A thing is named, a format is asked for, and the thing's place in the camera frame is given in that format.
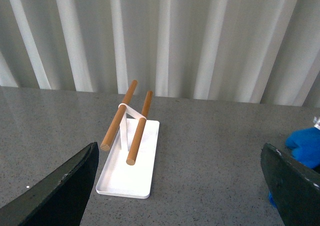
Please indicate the white towel rack stand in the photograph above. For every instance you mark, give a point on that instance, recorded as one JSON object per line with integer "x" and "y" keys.
{"x": 131, "y": 141}

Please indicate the white pleated curtain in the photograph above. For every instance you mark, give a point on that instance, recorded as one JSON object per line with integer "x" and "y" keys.
{"x": 253, "y": 51}

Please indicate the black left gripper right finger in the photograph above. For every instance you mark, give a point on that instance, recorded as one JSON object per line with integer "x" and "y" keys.
{"x": 295, "y": 188}

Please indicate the blue microfiber cloth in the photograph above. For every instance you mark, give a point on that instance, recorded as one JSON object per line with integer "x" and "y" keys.
{"x": 305, "y": 146}

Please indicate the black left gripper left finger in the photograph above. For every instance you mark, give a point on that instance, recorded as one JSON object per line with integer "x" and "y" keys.
{"x": 60, "y": 199}

